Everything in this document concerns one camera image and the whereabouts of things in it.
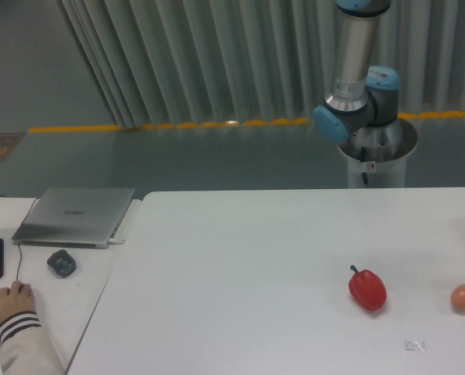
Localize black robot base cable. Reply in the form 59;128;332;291
359;146;369;186

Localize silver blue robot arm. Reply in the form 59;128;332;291
313;1;399;143

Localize red bell pepper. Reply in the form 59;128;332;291
349;265;387;312

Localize closed silver laptop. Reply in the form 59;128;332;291
13;187;135;248

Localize black mouse cable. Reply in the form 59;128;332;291
13;242;23;283

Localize grey pleated curtain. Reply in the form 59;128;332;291
59;1;465;128

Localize white laptop plug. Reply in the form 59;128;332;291
109;238;125;245

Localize person's right hand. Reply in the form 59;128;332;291
0;286;35;323

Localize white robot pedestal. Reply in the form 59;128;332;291
338;118;418;188

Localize cream striped-cuff sleeve forearm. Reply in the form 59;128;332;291
0;310;66;375

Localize small black gadget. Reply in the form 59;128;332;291
47;249;77;278

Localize small clear tape label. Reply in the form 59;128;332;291
404;340;426;353

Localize brown egg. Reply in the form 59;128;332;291
450;284;465;313

